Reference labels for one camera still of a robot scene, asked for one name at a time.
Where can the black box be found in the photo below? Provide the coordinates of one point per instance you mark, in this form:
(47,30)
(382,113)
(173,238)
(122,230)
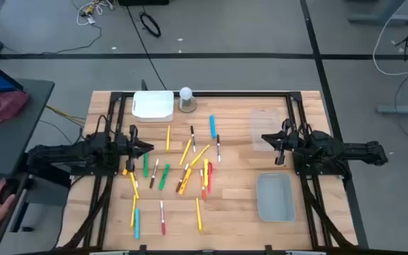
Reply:
(144,2)

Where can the white light bulb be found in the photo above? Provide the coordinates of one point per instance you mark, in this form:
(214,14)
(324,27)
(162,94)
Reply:
(186,93)

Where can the brown Expo marker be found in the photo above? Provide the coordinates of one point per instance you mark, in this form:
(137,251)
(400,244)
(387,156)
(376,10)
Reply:
(154,173)
(178,186)

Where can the clear plastic bin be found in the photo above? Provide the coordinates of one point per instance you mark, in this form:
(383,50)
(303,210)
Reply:
(264,124)

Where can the dark grey desk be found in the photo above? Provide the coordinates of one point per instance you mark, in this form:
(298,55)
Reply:
(9,148)

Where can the teal highlighter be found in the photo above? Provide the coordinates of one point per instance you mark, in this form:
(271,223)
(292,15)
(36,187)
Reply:
(137,223)

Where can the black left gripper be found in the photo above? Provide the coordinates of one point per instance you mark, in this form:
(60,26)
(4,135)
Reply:
(133,148)

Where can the thin green marker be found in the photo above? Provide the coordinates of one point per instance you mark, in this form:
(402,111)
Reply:
(145,166)

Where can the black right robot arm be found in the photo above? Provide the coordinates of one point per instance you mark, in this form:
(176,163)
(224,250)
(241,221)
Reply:
(352,150)

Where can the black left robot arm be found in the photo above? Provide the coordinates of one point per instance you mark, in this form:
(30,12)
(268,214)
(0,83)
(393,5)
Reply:
(55,156)

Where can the grey desk base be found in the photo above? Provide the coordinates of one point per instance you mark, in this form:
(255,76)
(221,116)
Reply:
(48,191)

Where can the green highlighter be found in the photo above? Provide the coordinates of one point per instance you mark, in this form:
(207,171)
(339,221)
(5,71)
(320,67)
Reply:
(164,176)

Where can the blue highlighter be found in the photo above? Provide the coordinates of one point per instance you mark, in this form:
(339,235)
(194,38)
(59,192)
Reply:
(212,127)

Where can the thin red highlighter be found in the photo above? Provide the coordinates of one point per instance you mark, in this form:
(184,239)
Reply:
(210,178)

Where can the grey table foot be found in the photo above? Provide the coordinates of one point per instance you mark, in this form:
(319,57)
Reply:
(402,108)
(381,19)

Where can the thin yellow highlighter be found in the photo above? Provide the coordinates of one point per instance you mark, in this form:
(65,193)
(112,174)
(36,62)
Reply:
(185,151)
(168,138)
(134,185)
(133,211)
(206,172)
(199,214)
(200,155)

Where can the yellow Sharpie highlighter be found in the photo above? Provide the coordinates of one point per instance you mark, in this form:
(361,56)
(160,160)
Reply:
(125,172)
(186,178)

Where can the black computer mouse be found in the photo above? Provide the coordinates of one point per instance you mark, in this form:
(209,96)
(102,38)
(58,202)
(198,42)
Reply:
(9,185)

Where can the white plastic bin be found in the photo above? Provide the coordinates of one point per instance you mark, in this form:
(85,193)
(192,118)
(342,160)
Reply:
(152,104)

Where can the orange Expo marker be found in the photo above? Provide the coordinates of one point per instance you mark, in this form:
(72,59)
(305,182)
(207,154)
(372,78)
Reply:
(203,187)

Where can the grey plastic bin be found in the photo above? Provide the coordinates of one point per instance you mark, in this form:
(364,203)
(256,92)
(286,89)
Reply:
(275,196)

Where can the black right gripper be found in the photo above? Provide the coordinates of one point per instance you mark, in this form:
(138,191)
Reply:
(287,141)

